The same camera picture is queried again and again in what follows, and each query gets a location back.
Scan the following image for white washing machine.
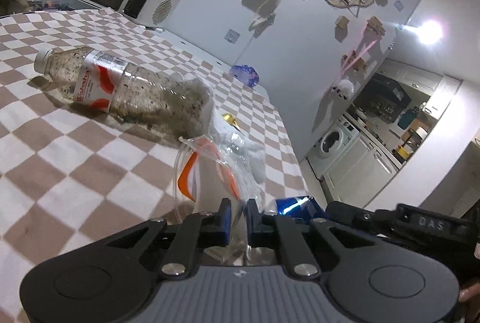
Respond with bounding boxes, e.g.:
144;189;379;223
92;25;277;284
306;116;360;179

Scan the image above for person's hand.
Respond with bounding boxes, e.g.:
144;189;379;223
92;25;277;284
459;282;480;322

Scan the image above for white kitchen cabinets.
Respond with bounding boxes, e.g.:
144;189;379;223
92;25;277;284
321;133;400;207

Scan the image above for clear zip bag orange stripe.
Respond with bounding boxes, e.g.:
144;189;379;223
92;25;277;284
172;135;265;264

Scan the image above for wall power socket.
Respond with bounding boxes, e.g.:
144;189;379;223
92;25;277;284
224;29;240;44

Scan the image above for white paper towel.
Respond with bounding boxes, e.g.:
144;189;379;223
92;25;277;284
216;119;266;184

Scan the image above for crushed blue drink can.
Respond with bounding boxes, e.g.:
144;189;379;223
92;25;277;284
275;196;326;223

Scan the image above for clear plastic water bottle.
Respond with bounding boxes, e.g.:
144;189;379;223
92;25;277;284
33;46;214;142

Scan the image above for checkered beige tablecloth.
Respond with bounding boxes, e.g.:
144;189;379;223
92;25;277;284
1;9;308;322

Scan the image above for white plush sheep toy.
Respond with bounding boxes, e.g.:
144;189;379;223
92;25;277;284
331;78;355;100

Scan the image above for black range hood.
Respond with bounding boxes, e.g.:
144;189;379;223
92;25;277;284
368;73;412;109

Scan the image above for blue purple plastic bag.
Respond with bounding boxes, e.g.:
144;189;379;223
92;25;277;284
229;65;260;88

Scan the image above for gold foil wrapper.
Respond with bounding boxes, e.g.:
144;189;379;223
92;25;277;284
222;113;240;130

